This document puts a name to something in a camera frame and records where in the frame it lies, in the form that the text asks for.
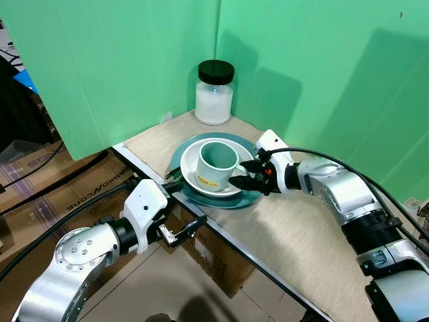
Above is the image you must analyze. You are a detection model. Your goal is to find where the mint green mug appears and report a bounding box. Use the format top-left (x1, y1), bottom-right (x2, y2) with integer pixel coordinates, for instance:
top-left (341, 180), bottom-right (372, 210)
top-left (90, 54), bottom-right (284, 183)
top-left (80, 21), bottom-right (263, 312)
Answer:
top-left (197, 142), bottom-right (240, 193)

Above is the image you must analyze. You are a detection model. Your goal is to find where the white shallow bowl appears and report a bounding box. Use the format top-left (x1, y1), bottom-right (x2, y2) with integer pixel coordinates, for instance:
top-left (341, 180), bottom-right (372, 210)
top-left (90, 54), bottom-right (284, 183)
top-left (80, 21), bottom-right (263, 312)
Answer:
top-left (180, 138), bottom-right (249, 198)

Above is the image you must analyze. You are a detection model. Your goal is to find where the teal round plate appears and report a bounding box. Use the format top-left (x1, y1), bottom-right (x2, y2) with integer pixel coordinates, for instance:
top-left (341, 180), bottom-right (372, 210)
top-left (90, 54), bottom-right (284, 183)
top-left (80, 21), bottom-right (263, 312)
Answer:
top-left (168, 132), bottom-right (263, 209)

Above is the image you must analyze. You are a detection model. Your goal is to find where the small brown cardboard box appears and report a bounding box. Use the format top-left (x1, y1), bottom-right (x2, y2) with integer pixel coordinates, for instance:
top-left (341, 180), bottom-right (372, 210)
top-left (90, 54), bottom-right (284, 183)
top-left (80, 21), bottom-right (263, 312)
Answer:
top-left (176, 207), bottom-right (256, 299)

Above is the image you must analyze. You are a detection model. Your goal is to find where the glass jar with black lid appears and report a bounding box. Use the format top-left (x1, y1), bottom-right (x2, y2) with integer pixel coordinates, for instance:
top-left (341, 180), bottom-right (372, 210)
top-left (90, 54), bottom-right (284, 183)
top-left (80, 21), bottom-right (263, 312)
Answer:
top-left (195, 60), bottom-right (235, 126)

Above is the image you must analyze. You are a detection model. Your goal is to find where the green backdrop panel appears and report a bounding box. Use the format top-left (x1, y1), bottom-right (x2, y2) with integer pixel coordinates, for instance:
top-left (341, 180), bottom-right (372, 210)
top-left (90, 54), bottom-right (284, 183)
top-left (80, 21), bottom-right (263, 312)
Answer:
top-left (215, 0), bottom-right (429, 203)
top-left (0, 0), bottom-right (223, 161)

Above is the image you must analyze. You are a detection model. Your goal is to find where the large printed cardboard box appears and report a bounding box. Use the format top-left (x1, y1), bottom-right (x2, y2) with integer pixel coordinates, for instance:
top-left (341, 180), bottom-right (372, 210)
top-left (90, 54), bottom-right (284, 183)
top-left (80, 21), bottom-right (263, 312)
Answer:
top-left (0, 140), bottom-right (138, 269)

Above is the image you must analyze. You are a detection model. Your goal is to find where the blue flat object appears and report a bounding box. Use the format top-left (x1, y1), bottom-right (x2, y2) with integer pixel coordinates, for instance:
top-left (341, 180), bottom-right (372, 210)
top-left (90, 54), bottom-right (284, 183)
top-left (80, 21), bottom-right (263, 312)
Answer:
top-left (12, 67), bottom-right (40, 96)

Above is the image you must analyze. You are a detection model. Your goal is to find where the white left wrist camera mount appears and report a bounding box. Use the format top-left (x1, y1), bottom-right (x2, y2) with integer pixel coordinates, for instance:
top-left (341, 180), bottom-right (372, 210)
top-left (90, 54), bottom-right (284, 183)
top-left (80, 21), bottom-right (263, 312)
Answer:
top-left (121, 179), bottom-right (169, 254)

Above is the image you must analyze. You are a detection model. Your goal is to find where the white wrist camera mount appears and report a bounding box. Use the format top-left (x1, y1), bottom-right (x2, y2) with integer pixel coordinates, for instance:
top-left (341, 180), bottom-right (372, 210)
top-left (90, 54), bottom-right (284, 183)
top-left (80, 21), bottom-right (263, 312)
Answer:
top-left (121, 179), bottom-right (169, 254)
top-left (256, 129), bottom-right (296, 193)

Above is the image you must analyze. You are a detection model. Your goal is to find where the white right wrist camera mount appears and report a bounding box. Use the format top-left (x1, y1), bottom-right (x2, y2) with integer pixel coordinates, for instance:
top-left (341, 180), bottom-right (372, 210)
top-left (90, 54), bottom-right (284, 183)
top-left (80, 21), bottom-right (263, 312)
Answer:
top-left (256, 129), bottom-right (296, 193)

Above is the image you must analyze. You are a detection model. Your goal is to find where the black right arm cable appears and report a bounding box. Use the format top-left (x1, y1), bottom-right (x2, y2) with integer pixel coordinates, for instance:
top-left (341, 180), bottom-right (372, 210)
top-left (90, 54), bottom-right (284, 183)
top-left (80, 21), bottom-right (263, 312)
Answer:
top-left (268, 147), bottom-right (429, 242)

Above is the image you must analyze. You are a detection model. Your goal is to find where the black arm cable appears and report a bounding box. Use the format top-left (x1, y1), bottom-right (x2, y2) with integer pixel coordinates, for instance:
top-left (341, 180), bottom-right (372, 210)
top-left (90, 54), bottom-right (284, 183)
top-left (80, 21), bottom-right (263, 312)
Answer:
top-left (0, 178), bottom-right (138, 281)
top-left (268, 147), bottom-right (429, 242)

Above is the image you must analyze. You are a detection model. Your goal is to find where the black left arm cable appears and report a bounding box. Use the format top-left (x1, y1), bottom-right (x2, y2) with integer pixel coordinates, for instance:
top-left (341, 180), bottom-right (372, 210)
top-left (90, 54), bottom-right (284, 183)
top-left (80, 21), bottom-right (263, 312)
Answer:
top-left (0, 178), bottom-right (138, 281)

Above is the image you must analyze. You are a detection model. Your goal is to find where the thin black floor cable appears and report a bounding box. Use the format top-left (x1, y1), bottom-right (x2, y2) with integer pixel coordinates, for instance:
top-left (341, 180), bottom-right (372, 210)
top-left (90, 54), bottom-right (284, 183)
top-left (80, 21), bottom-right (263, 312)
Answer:
top-left (0, 141), bottom-right (66, 191)

